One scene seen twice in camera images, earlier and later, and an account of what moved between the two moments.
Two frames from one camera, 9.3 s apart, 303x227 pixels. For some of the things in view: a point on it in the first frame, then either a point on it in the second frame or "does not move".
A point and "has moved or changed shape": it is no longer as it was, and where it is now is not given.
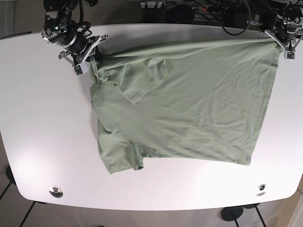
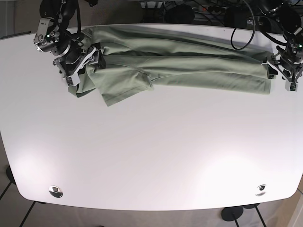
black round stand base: x=227 y=213 does not move
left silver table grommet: x=56 y=191 does not move
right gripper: x=286 y=33 to x=289 y=61
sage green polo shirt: x=201 y=100 has moved or changed shape
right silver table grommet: x=261 y=191 does not move
